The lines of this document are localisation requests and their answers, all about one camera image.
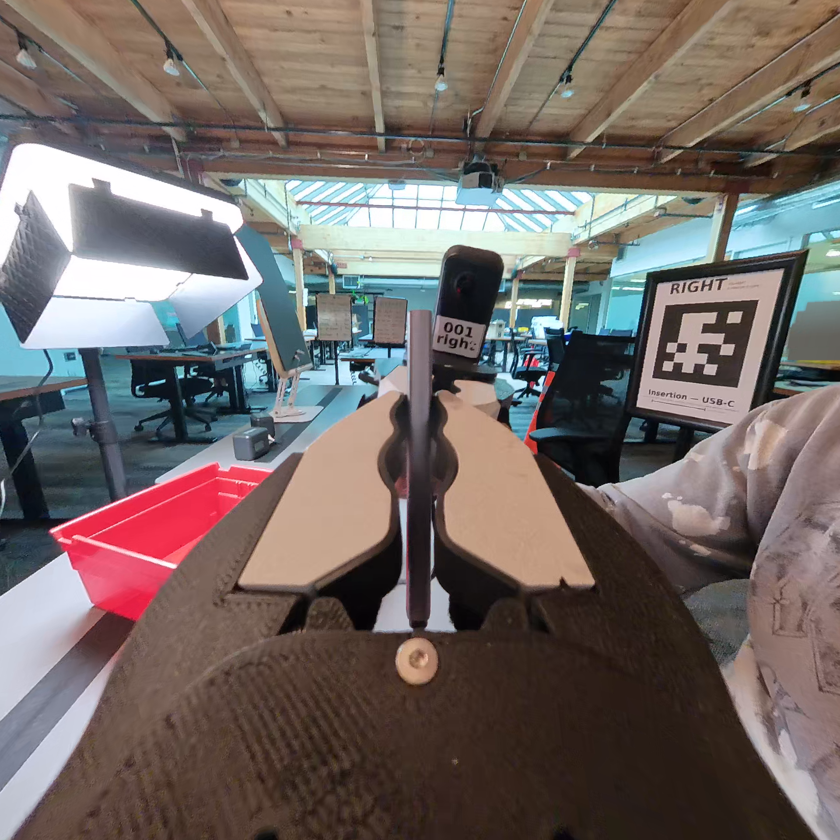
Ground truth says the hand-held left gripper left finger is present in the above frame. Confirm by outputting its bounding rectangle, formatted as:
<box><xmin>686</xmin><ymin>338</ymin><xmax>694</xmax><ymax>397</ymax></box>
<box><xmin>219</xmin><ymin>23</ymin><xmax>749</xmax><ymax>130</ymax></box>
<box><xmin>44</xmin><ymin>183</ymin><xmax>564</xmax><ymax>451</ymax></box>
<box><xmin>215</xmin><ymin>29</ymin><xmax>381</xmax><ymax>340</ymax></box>
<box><xmin>236</xmin><ymin>391</ymin><xmax>404</xmax><ymax>627</ymax></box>

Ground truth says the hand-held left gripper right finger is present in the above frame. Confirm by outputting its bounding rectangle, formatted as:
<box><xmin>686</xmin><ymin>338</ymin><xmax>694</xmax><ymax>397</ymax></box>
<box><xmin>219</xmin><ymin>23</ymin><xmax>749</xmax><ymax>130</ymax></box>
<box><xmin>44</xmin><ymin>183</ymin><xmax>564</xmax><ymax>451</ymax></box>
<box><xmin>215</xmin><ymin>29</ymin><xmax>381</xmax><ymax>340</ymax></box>
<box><xmin>430</xmin><ymin>390</ymin><xmax>597</xmax><ymax>627</ymax></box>

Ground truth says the grey USB hub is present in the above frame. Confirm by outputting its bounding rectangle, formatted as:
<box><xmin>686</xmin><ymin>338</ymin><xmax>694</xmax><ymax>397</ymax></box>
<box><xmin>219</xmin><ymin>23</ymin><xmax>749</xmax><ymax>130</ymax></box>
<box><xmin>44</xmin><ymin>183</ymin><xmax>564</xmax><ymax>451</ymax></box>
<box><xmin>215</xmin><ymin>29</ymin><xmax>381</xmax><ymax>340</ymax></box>
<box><xmin>406</xmin><ymin>310</ymin><xmax>434</xmax><ymax>627</ymax></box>

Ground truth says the red plastic bin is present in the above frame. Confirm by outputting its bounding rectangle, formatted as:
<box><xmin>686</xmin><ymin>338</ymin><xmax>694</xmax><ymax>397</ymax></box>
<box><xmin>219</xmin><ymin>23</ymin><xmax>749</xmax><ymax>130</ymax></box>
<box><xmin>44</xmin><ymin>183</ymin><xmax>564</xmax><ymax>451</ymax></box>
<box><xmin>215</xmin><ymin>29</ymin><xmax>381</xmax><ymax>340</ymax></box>
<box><xmin>49</xmin><ymin>461</ymin><xmax>273</xmax><ymax>621</ymax></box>

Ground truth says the person's right forearm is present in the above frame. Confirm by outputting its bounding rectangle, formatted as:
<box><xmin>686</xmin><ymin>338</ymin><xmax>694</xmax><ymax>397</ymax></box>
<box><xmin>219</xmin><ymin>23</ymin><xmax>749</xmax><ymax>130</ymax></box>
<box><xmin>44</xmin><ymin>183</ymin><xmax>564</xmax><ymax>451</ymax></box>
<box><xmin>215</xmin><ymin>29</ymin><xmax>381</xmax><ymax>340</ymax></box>
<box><xmin>577</xmin><ymin>384</ymin><xmax>840</xmax><ymax>585</ymax></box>

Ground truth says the whiteboard easel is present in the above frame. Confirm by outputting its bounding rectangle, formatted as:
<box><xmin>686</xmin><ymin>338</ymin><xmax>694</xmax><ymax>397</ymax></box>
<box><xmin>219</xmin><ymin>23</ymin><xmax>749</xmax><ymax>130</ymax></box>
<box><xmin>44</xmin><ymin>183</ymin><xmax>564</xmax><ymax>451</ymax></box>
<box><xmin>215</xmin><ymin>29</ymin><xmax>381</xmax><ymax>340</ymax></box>
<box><xmin>373</xmin><ymin>297</ymin><xmax>408</xmax><ymax>349</ymax></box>
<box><xmin>315</xmin><ymin>292</ymin><xmax>353</xmax><ymax>342</ymax></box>

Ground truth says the orange and black office chair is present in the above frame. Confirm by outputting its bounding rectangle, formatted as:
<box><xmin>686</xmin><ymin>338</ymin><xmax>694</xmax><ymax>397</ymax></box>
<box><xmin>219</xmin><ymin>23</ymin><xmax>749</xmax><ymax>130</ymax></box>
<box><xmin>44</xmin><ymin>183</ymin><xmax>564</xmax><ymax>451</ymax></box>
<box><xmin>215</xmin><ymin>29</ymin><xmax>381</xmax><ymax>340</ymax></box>
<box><xmin>525</xmin><ymin>328</ymin><xmax>634</xmax><ymax>487</ymax></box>

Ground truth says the ceiling projector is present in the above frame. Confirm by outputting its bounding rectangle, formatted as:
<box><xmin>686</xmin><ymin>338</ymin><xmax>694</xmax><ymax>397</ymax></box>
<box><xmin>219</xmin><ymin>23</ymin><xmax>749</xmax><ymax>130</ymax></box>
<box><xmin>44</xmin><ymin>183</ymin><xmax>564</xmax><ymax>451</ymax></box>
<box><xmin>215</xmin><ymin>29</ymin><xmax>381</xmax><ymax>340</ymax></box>
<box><xmin>455</xmin><ymin>159</ymin><xmax>504</xmax><ymax>207</ymax></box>

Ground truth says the white stand with black board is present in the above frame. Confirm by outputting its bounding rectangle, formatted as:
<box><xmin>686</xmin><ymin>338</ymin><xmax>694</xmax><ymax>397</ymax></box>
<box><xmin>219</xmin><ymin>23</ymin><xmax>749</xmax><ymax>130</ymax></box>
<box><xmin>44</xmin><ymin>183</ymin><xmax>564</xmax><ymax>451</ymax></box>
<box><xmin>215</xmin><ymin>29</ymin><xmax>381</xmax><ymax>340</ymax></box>
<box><xmin>235</xmin><ymin>225</ymin><xmax>327</xmax><ymax>421</ymax></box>

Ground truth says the dark office desk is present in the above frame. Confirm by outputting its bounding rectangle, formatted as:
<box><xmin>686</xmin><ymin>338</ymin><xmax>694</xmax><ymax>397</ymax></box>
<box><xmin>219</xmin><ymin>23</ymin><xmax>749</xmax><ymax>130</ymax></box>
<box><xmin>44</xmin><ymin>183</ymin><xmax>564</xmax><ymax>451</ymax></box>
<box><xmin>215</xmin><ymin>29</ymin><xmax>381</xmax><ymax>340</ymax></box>
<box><xmin>0</xmin><ymin>375</ymin><xmax>89</xmax><ymax>519</ymax></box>
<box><xmin>115</xmin><ymin>344</ymin><xmax>270</xmax><ymax>444</ymax></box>

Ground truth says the framed black-white marker sign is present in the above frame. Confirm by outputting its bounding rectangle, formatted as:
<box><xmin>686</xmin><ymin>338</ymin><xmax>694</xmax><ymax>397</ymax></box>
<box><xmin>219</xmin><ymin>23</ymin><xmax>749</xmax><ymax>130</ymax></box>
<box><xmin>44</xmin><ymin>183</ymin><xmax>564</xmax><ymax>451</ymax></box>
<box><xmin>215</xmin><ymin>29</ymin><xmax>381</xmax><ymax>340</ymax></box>
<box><xmin>623</xmin><ymin>251</ymin><xmax>809</xmax><ymax>434</ymax></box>

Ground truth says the studio light panel on stand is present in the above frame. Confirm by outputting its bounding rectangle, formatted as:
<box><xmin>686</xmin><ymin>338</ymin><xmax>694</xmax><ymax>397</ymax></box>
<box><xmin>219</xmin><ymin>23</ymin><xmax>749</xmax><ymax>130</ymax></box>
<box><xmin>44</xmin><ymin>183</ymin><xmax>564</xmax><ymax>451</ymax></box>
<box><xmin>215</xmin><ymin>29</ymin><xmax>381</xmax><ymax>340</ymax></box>
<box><xmin>0</xmin><ymin>141</ymin><xmax>265</xmax><ymax>503</ymax></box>

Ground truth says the person's patterned hoodie torso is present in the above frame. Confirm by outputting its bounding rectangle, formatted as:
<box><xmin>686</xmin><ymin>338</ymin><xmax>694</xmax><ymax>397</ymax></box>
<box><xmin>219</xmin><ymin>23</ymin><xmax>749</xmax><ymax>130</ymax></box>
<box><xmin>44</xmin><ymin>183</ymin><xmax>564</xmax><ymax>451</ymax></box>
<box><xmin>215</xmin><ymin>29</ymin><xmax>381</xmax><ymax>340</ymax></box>
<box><xmin>682</xmin><ymin>525</ymin><xmax>840</xmax><ymax>840</ymax></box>

